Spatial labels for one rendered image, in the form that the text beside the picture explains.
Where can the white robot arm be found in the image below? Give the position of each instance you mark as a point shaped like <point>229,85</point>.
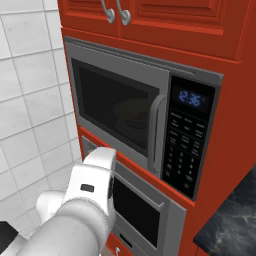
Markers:
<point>80,213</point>

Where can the grey microwave door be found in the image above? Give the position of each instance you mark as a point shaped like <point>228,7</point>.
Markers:
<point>100,66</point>

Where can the grey black microwave oven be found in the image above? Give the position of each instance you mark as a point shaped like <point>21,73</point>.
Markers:
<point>186,86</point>

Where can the microwave start button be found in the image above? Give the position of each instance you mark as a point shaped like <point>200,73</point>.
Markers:
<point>189,178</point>

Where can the grey oven door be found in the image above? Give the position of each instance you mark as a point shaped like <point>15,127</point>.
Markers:
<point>140,213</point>

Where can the red cupboard door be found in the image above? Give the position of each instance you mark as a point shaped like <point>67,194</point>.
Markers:
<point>186,30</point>
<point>83,16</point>

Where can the red tall cabinet housing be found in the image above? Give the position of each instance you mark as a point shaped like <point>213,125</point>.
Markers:
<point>226,133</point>

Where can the grey built-in oven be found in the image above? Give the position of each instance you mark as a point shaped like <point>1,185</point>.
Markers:
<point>170,220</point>

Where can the red drawer front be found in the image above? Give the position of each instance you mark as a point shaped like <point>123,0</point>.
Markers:
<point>123,245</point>

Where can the silver drawer knob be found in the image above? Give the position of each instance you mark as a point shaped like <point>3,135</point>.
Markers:
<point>117,249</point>

